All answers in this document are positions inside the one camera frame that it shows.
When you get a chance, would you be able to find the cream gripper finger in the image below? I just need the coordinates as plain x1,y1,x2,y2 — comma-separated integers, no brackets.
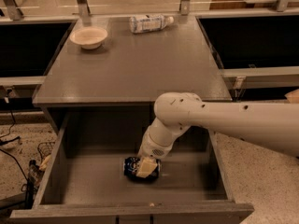
136,157,157,178

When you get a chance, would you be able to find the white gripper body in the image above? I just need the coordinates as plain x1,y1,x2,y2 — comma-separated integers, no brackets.
137,128,174,159

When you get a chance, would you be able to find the blue pepsi can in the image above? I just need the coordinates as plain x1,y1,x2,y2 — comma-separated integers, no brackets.
123,157,161,182

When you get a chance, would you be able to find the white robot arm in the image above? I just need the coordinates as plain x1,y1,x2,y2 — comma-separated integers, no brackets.
136,92,299,178

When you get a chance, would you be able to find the open grey top drawer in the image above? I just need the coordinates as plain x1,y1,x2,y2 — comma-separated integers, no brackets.
10,109,254,224

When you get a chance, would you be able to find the grey cabinet counter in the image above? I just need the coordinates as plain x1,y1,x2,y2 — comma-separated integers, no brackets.
33,16,231,129

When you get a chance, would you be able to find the clear plastic water bottle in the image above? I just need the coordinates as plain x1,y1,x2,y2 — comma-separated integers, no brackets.
129,14,174,34

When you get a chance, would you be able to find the white bowl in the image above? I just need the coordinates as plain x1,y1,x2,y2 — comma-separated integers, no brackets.
70,26,107,49

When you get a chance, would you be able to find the black wire basket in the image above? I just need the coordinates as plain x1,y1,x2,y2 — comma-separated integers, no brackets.
37,142,55,160

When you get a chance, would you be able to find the black floor cable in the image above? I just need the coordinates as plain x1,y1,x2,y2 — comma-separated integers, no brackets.
0,109,29,182

